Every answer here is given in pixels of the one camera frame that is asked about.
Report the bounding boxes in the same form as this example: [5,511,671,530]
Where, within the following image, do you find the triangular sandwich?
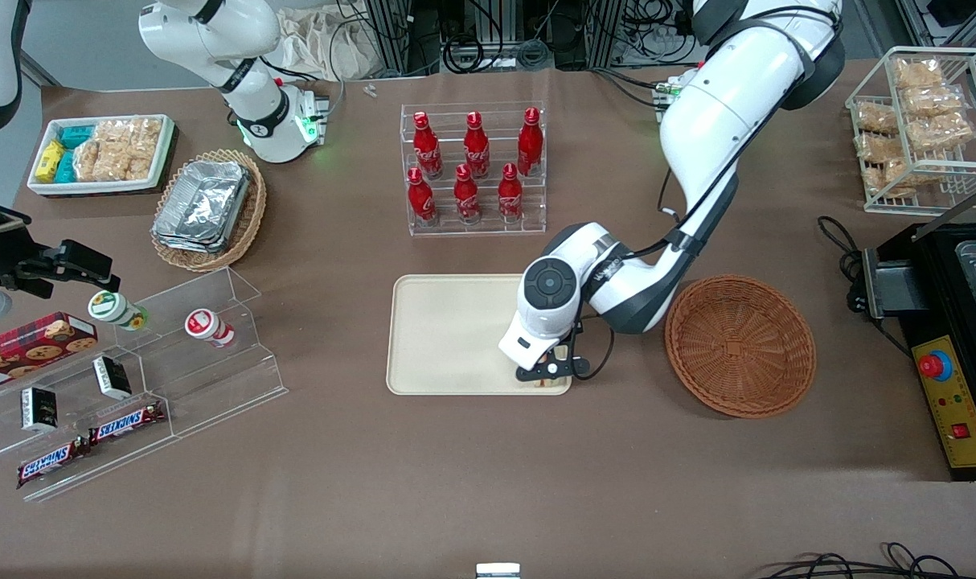
[535,344,572,390]

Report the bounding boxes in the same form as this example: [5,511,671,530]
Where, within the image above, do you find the stack of foil trays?
[152,159,253,255]

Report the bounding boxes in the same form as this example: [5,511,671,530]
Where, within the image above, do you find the clear acrylic bottle rack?
[400,101,547,237]

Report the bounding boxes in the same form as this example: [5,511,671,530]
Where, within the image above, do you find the light wicker basket oval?
[150,148,269,273]

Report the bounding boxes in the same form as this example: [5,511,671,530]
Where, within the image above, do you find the beige cloth bag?
[277,5,377,82]

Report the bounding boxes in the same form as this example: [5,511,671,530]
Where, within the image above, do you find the white wire rack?
[845,46,976,216]

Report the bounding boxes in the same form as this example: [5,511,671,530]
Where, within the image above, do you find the black floor cables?
[757,542,976,579]

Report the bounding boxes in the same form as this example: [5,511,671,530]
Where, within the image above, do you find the black appliance power cable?
[817,215,868,316]

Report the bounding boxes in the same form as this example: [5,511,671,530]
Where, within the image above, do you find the snickers bar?
[88,400,168,446]
[15,436,92,491]

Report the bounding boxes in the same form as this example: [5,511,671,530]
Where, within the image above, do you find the aluminium frame with cables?
[363,0,702,78]

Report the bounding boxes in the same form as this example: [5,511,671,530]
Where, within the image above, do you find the beige plastic tray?
[386,273,573,396]

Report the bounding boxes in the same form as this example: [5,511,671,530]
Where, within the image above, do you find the brown wicker basket round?
[664,274,818,420]

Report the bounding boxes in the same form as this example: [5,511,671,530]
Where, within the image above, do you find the red white yoghurt cup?
[184,309,237,349]

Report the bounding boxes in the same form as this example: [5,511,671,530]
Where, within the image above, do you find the clear acrylic stepped display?
[0,266,289,504]

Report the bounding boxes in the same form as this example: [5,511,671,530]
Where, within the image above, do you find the green white yoghurt cup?
[87,289,150,333]

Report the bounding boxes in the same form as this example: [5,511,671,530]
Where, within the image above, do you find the white rectangular snack bin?
[27,114,176,197]

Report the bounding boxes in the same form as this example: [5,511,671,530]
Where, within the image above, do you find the black countertop appliance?
[846,177,976,483]

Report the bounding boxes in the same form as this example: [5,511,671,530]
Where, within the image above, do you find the clear bag rice crackers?
[72,117,164,183]

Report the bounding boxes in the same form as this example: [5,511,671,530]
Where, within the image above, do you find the red cola bottle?
[516,107,545,178]
[412,111,445,180]
[463,111,492,180]
[453,163,483,225]
[497,162,525,224]
[407,166,440,227]

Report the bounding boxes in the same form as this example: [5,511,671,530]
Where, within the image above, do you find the small black white box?
[92,355,133,401]
[19,386,60,434]

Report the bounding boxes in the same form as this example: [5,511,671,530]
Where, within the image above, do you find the yellow snack pack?
[35,140,67,183]

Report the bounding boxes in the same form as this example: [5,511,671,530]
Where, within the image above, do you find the yellow control panel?
[912,334,976,470]

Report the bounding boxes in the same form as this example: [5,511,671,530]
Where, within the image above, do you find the red cookie box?
[0,311,100,396]

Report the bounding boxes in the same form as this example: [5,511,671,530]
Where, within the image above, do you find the clear bag fried snack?
[901,84,966,118]
[861,158,919,199]
[855,132,908,162]
[892,57,946,90]
[905,110,976,153]
[853,101,900,136]

